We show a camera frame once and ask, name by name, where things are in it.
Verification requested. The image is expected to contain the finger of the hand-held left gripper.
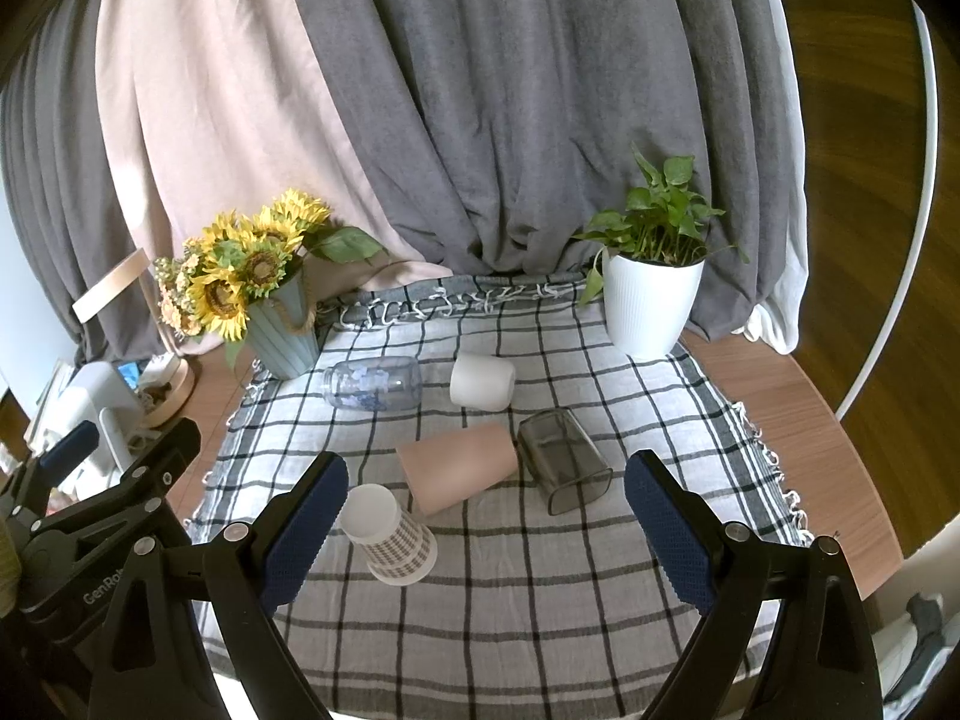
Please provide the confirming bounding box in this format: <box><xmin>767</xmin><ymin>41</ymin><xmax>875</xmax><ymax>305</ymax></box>
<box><xmin>37</xmin><ymin>418</ymin><xmax>203</xmax><ymax>535</ymax></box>
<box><xmin>0</xmin><ymin>421</ymin><xmax>101</xmax><ymax>520</ymax></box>

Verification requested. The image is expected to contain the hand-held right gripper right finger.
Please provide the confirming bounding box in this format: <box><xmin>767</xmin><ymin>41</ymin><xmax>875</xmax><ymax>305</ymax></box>
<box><xmin>624</xmin><ymin>450</ymin><xmax>884</xmax><ymax>720</ymax></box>

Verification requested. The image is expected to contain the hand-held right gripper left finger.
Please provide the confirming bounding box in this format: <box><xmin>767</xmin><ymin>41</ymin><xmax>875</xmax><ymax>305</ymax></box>
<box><xmin>90</xmin><ymin>452</ymin><xmax>350</xmax><ymax>720</ymax></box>

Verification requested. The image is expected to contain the checked paper cup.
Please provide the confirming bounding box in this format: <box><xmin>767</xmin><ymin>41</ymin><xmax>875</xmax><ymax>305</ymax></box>
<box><xmin>339</xmin><ymin>484</ymin><xmax>439</xmax><ymax>586</ymax></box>

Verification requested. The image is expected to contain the grey transparent cup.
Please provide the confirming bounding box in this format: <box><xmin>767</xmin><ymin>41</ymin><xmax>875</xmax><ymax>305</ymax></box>
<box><xmin>517</xmin><ymin>409</ymin><xmax>614</xmax><ymax>516</ymax></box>

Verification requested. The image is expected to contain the pink cup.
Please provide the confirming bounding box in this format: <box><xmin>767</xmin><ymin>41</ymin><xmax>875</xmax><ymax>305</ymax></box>
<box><xmin>395</xmin><ymin>422</ymin><xmax>520</xmax><ymax>517</ymax></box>

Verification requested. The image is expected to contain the white cup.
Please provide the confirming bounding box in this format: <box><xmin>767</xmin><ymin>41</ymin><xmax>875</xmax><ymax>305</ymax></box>
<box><xmin>449</xmin><ymin>351</ymin><xmax>516</xmax><ymax>412</ymax></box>

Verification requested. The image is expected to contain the white appliance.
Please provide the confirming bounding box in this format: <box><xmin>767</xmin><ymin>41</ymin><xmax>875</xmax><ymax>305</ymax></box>
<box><xmin>64</xmin><ymin>361</ymin><xmax>143</xmax><ymax>477</ymax></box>

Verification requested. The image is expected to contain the round wooden tray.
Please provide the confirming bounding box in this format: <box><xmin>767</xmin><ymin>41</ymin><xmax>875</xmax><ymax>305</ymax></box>
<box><xmin>139</xmin><ymin>356</ymin><xmax>197</xmax><ymax>428</ymax></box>

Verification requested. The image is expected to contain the checked tablecloth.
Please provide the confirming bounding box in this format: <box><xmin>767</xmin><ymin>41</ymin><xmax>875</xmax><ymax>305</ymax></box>
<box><xmin>184</xmin><ymin>274</ymin><xmax>815</xmax><ymax>720</ymax></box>

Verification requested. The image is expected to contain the white and wooden lamp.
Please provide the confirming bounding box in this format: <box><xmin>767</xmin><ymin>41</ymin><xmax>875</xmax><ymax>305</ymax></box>
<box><xmin>73</xmin><ymin>253</ymin><xmax>151</xmax><ymax>323</ymax></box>

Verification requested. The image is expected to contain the blue-green ribbed vase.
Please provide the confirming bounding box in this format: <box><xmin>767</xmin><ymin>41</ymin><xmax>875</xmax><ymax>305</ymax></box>
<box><xmin>244</xmin><ymin>270</ymin><xmax>322</xmax><ymax>381</ymax></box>

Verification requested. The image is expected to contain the clear glass jar blue print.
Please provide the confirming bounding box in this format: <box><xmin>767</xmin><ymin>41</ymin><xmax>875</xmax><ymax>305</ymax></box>
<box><xmin>322</xmin><ymin>356</ymin><xmax>422</xmax><ymax>412</ymax></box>

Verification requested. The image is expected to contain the sunflower bouquet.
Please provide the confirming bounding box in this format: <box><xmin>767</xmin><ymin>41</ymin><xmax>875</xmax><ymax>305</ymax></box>
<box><xmin>154</xmin><ymin>189</ymin><xmax>387</xmax><ymax>370</ymax></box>

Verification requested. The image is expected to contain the white ribbed plant pot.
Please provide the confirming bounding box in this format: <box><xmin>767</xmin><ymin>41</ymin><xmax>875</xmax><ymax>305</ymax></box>
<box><xmin>602</xmin><ymin>251</ymin><xmax>706</xmax><ymax>361</ymax></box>

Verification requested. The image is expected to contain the grey curtain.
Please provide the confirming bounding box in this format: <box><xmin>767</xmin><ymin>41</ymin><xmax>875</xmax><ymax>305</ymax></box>
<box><xmin>285</xmin><ymin>0</ymin><xmax>807</xmax><ymax>342</ymax></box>
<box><xmin>0</xmin><ymin>0</ymin><xmax>177</xmax><ymax>365</ymax></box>

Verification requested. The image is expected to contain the white sheer curtain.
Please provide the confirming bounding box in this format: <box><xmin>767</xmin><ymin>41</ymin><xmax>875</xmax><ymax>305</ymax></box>
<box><xmin>742</xmin><ymin>240</ymin><xmax>811</xmax><ymax>353</ymax></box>

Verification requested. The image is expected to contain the dark grey object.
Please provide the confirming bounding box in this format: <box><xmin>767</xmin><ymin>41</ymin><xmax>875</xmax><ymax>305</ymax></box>
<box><xmin>904</xmin><ymin>592</ymin><xmax>946</xmax><ymax>691</ymax></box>

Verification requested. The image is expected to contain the green leafy plant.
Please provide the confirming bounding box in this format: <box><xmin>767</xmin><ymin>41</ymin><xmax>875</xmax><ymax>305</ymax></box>
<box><xmin>571</xmin><ymin>142</ymin><xmax>751</xmax><ymax>308</ymax></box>

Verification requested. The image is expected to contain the beige curtain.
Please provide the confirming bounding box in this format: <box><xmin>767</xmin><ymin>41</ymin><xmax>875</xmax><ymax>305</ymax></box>
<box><xmin>94</xmin><ymin>0</ymin><xmax>455</xmax><ymax>357</ymax></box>

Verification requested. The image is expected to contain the white curved pole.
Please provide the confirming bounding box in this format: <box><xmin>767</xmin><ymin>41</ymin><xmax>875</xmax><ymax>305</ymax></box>
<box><xmin>835</xmin><ymin>0</ymin><xmax>941</xmax><ymax>421</ymax></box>

